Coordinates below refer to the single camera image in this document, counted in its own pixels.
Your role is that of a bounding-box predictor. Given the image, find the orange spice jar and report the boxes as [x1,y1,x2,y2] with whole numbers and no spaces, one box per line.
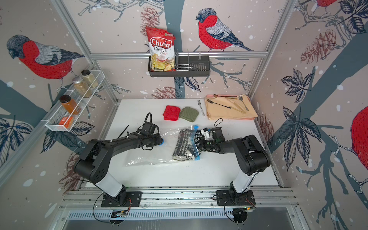
[59,95,80,115]

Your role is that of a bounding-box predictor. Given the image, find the black wall basket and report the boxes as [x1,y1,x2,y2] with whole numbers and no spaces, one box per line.
[148,56,210,78]

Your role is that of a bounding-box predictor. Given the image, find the silver spoon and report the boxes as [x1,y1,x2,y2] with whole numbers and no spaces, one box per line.
[238,96,249,111]

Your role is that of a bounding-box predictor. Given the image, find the white handled fork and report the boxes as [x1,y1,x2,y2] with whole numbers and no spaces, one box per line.
[197,100,206,117]

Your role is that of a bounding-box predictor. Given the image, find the beige tongs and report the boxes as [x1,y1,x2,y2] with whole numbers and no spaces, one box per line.
[227,99,246,114]

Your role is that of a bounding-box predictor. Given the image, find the beige cloth napkin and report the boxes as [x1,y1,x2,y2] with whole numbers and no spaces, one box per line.
[205,94,258,120]

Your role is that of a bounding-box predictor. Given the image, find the olive green knitted scarf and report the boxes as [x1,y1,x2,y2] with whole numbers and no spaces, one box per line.
[179,106,199,123]

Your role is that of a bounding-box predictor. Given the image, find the pink tray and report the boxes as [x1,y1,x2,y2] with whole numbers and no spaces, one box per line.
[205,94,240,100]

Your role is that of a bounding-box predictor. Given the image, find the beige spice jar middle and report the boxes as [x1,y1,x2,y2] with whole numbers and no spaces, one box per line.
[72,77,93,98]

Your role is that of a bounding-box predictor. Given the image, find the black white houndstooth scarf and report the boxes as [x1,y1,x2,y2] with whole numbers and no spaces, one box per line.
[172,129,205,161]

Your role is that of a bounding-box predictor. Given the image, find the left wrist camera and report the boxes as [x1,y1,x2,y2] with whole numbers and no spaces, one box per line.
[140,121,159,136]

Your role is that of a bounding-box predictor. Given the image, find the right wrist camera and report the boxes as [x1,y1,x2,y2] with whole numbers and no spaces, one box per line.
[200,127,225,142]

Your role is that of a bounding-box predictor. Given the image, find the red Chuba chips bag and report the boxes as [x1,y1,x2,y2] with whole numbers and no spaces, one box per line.
[146,27,175,72]

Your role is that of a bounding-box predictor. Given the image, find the red knitted scarf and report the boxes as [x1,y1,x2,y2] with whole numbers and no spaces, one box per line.
[163,105,181,121]

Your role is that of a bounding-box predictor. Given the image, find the clear plastic vacuum bag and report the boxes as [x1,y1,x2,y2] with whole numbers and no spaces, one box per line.
[124,126,191,166]

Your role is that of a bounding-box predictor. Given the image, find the small orange box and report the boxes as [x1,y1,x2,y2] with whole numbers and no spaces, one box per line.
[59,116,74,128]

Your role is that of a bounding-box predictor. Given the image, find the beige spice jar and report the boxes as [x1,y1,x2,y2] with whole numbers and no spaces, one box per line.
[72,77,93,98]
[81,70,99,88]

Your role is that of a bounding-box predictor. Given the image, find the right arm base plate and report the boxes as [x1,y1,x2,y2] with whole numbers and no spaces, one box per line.
[213,190,256,207]

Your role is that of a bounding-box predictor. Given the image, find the black fork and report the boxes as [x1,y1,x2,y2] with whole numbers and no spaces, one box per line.
[206,99,232,109]

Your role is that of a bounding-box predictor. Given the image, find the gold spoon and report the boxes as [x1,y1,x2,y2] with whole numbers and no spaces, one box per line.
[213,94,238,100]

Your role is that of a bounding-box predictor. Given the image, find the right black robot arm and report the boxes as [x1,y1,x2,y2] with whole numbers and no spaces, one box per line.
[199,135,271,198]

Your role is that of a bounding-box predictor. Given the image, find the beige spice jar rear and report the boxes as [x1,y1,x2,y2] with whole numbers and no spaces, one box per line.
[81,70,99,88]

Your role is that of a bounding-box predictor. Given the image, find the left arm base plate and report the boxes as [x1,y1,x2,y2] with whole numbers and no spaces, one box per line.
[101,191,142,208]

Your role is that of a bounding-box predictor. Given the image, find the clear acrylic wall shelf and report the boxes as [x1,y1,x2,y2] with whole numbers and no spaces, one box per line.
[46,70,105,132]

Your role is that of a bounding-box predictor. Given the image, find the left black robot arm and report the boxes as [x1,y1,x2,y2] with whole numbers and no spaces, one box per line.
[74,131,163,207]

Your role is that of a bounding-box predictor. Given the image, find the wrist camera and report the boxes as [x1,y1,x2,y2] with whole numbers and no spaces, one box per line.
[200,127,225,142]
[140,121,159,136]

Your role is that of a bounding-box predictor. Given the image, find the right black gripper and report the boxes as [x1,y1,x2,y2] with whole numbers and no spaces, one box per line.
[192,138,217,152]

